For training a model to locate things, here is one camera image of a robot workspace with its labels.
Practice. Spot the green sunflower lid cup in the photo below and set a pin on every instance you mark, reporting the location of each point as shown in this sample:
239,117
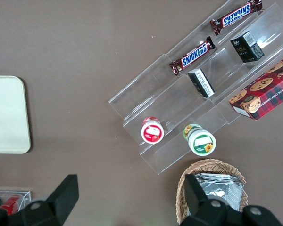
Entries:
201,142

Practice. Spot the Snickers chocolate bar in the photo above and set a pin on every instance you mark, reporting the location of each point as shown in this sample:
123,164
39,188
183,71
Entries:
235,16
193,56

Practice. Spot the stacked aluminium foil containers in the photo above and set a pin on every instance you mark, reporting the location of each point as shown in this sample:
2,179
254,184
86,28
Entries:
221,188

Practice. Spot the clear acrylic stepped stand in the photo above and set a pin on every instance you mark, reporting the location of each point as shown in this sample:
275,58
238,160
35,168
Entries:
155,94

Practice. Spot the red plaid cookie box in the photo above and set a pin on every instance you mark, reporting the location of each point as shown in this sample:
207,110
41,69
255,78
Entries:
268,91

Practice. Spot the small black carton box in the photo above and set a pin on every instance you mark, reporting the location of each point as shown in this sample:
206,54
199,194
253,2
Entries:
202,83
247,47

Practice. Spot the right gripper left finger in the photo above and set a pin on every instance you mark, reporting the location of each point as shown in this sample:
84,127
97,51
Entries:
59,200

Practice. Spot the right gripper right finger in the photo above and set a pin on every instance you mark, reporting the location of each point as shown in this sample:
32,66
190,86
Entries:
214,214

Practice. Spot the light tan wicker basket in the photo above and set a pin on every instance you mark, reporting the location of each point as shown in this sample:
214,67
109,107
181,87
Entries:
212,163

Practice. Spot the beige rectangular tray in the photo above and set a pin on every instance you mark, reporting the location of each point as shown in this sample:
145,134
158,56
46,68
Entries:
7,113

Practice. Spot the clear acrylic bottle rack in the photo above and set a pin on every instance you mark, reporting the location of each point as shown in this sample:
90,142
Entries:
26,195

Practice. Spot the red strawberry lid cup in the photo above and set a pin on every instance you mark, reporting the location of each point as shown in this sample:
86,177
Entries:
152,133

